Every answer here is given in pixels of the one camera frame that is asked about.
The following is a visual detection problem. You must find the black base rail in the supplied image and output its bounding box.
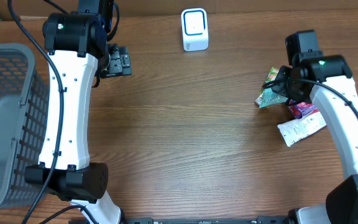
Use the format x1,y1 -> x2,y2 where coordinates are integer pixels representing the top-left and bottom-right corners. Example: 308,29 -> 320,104
68,216 -> 291,224

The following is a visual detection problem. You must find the white tube gold cap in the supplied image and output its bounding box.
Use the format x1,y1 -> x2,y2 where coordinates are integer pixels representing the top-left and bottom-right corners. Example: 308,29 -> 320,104
277,111 -> 326,147

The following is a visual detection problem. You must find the white barcode scanner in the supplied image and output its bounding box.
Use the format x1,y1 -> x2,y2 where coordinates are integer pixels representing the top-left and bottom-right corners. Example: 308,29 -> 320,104
181,8 -> 209,52

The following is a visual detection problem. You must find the teal wet wipes pack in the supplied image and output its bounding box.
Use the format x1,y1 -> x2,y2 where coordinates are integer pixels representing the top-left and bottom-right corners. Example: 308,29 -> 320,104
255,88 -> 288,108

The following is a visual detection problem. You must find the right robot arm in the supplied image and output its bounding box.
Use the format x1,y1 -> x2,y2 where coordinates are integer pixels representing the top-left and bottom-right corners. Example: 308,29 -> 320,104
264,30 -> 358,224

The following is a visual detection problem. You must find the grey plastic shopping basket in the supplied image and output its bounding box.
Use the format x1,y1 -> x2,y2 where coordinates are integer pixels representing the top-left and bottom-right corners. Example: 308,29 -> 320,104
0,44 -> 49,208

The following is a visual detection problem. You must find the purple tissue pack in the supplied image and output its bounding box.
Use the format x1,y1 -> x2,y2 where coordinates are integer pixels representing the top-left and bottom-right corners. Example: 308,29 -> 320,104
288,101 -> 317,119

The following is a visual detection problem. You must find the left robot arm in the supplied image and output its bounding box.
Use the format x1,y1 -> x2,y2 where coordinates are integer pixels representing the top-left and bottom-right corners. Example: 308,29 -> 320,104
24,0 -> 132,224

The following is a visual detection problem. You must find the green snack packet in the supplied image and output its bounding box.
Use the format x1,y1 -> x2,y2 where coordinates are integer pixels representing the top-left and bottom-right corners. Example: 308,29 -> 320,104
254,67 -> 281,106

